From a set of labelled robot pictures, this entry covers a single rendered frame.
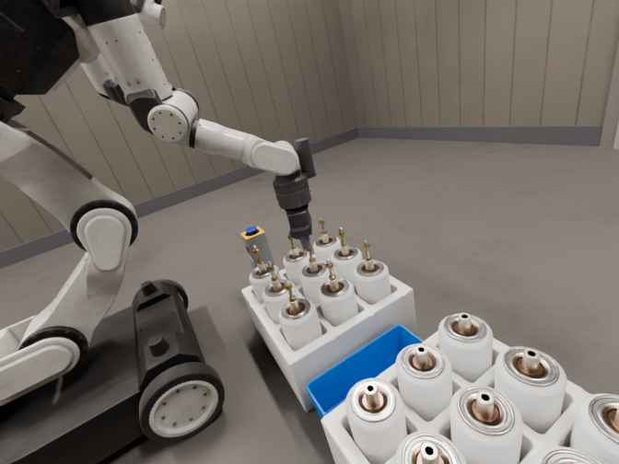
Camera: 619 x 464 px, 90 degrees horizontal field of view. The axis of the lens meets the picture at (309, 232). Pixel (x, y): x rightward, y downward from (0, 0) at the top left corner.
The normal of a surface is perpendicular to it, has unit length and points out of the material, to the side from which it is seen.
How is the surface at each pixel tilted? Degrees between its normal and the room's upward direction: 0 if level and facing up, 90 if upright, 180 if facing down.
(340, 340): 90
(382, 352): 88
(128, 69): 104
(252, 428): 0
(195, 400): 90
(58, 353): 90
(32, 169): 114
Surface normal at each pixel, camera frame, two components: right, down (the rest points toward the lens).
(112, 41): 0.06, 0.64
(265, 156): 0.14, 0.40
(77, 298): 0.50, 0.28
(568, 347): -0.22, -0.88
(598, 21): -0.83, 0.40
